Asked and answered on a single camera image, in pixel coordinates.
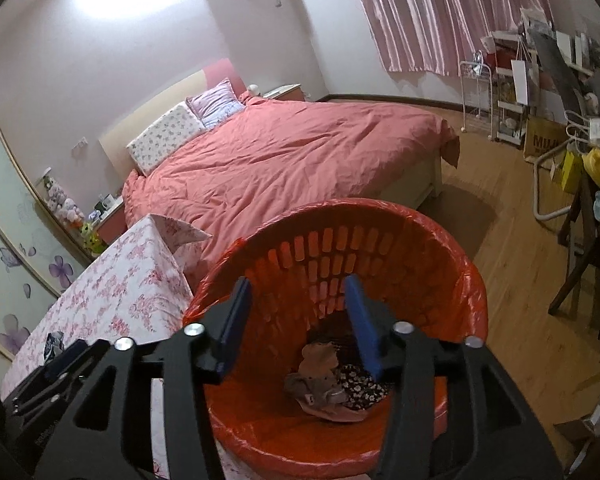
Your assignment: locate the wardrobe with purple flower doors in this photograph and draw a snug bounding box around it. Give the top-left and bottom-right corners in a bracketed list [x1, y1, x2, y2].
[0, 110, 96, 361]

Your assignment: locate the pink cloth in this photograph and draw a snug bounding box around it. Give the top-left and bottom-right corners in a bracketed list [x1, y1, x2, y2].
[300, 400, 371, 423]

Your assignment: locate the white bed frame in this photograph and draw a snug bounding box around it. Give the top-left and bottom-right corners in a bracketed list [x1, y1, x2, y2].
[380, 152, 443, 211]

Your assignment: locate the pink nightstand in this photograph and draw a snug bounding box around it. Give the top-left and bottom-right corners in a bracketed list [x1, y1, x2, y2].
[92, 200, 128, 246]

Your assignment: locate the purple striped pillow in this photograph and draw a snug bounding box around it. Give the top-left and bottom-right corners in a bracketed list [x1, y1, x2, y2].
[186, 77, 245, 128]

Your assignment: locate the pink duvet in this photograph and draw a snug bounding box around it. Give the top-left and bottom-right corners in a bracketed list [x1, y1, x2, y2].
[122, 96, 461, 281]

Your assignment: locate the cluttered shelf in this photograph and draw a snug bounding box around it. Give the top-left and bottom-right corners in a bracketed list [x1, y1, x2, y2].
[520, 5, 600, 126]

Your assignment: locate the beige and pink headboard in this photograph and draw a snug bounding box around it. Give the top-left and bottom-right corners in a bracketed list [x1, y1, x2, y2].
[98, 57, 246, 161]

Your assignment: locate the white shelf cart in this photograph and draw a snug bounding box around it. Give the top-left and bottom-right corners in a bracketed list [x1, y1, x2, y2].
[495, 35, 538, 148]

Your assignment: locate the white tube frame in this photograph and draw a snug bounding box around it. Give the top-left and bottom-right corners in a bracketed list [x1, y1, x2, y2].
[534, 137, 588, 222]

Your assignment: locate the white floral pillow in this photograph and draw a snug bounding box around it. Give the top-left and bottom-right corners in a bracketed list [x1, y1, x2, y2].
[126, 101, 207, 177]

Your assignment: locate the beige nightstand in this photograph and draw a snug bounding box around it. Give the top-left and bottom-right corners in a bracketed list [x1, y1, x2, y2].
[262, 84, 303, 103]

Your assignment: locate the pink striped curtain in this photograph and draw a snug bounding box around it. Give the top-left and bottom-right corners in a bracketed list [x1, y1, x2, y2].
[345, 0, 556, 75]

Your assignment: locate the orange laundry basket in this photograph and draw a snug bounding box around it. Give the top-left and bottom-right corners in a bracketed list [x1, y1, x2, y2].
[182, 199, 488, 476]

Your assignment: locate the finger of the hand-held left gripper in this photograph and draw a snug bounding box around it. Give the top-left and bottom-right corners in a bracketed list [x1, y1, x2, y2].
[42, 341, 88, 380]
[5, 340, 113, 413]

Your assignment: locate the black floral cloth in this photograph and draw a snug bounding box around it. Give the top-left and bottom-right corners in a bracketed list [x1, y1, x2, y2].
[332, 362, 386, 411]

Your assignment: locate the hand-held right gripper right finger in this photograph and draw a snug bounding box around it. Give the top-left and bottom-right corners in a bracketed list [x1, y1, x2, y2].
[344, 274, 563, 480]

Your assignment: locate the brown cloth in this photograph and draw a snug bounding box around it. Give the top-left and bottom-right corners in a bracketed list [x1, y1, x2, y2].
[284, 342, 350, 406]

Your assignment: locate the dark wooden chair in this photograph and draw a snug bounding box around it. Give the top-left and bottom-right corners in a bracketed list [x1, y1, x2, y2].
[549, 170, 600, 343]

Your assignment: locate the dark blue patterned cloth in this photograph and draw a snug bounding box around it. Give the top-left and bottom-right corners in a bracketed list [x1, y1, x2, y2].
[46, 331, 67, 362]

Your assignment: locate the brown paper bag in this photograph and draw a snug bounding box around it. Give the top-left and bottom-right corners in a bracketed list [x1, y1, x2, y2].
[524, 116, 568, 161]

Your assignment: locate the cardboard box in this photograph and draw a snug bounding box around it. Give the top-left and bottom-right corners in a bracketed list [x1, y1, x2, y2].
[554, 400, 600, 461]

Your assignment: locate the white wire rack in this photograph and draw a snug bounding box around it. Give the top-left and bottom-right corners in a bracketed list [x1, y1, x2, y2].
[459, 52, 493, 138]

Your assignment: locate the pink floral tablecloth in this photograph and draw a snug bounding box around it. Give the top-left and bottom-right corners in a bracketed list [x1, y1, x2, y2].
[0, 214, 241, 480]

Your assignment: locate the stack of plush toys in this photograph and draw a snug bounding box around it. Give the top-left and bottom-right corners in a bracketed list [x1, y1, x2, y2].
[44, 172, 106, 253]

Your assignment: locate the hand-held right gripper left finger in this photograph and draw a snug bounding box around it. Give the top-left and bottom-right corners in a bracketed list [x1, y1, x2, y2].
[34, 275, 254, 480]

